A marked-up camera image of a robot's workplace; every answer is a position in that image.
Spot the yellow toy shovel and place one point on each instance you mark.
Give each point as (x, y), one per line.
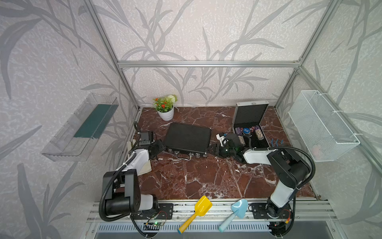
(201, 208)

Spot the black poker case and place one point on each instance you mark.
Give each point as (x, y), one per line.
(188, 139)

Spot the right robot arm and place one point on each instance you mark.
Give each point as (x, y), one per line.
(293, 166)

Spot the light blue toy shovel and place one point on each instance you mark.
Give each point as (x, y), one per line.
(239, 209)

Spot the silver aluminium poker case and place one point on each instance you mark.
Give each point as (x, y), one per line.
(248, 115)

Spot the beige work glove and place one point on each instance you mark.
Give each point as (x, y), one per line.
(146, 167)

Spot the blue dealer button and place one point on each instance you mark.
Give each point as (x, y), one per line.
(247, 131)

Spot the poker chips row right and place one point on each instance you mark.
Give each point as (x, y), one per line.
(258, 132)

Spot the blue hand rake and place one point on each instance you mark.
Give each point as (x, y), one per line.
(276, 142)

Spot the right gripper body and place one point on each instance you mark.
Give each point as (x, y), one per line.
(225, 151)

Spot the potted plant white pot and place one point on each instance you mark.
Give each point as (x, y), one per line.
(165, 106)

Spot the white wire mesh basket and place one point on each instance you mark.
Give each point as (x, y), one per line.
(324, 132)

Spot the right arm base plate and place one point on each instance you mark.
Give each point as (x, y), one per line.
(261, 211)

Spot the poker chips row left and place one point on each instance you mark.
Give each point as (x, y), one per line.
(238, 131)

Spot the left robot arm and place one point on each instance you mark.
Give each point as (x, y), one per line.
(121, 196)

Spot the clear plastic wall shelf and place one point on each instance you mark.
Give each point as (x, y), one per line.
(78, 137)

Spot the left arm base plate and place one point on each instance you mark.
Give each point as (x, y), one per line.
(164, 211)

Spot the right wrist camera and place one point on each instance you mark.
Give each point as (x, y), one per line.
(222, 137)

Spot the poker chips row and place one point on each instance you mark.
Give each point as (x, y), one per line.
(258, 132)
(238, 131)

